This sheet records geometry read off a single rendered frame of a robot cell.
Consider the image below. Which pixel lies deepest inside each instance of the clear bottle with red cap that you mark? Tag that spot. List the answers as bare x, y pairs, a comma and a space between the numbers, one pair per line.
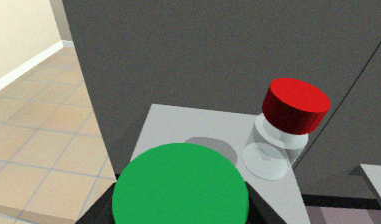
291, 109

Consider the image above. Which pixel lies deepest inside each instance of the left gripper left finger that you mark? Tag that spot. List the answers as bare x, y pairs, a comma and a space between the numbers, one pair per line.
101, 211

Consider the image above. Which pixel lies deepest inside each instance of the clear glass bottle with green cap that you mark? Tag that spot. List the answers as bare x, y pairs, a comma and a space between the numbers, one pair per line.
180, 183

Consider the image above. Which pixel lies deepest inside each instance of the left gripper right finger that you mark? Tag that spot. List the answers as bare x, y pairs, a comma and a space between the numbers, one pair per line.
260, 212

